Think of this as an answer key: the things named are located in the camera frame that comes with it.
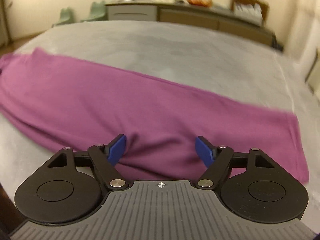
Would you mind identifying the purple garment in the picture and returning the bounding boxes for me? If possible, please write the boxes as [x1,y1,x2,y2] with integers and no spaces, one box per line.
[1,49,309,183]

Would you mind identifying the grey brown sideboard cabinet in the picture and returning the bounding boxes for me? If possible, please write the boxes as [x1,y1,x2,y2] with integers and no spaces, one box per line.
[105,2,277,48]

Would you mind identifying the left green plastic chair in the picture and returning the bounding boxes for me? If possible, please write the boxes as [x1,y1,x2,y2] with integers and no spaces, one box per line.
[52,7,75,27]

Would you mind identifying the green plastic chair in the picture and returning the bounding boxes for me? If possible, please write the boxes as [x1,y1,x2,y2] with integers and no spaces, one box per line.
[52,7,75,27]
[80,1,108,22]

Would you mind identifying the right green plastic chair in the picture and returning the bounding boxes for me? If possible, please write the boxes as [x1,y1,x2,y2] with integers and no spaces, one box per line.
[80,1,108,22]

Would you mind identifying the white storage basket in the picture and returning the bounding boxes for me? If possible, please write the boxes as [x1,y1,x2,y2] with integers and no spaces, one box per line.
[234,3,264,26]

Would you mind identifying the red fruit bowl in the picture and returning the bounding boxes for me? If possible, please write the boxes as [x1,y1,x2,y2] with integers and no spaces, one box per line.
[186,0,213,8]

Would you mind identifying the brown woven board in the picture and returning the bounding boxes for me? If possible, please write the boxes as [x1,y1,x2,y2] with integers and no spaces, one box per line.
[231,0,270,26]

